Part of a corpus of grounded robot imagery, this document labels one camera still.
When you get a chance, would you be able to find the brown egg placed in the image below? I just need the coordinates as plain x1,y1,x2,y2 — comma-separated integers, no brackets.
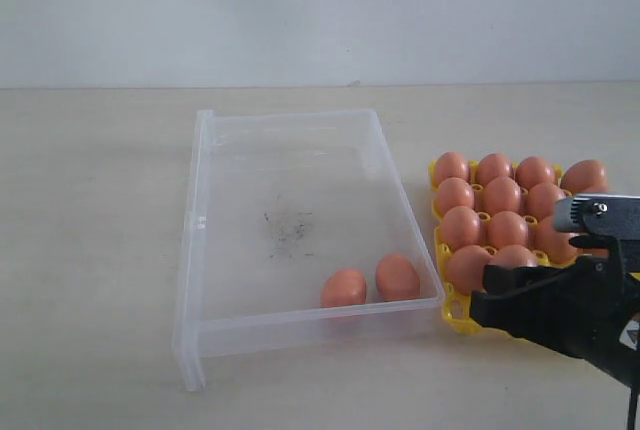
515,156,556,190
475,153,513,186
432,151,470,187

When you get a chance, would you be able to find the clear plastic tray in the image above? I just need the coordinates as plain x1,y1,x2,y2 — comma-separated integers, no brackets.
172,109,445,391

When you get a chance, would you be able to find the brown egg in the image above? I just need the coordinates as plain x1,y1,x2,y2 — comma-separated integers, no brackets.
525,182,567,221
375,254,421,301
490,245,539,269
434,177,475,216
534,216,578,265
440,206,484,252
580,185,612,194
321,268,367,308
483,177,522,215
444,245,491,295
486,211,529,249
560,159,608,194
581,248,609,259

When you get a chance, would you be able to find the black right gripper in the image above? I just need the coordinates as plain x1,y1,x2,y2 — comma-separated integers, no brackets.
469,240,639,385

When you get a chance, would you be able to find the yellow plastic egg tray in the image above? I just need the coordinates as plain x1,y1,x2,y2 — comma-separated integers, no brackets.
429,159,582,335

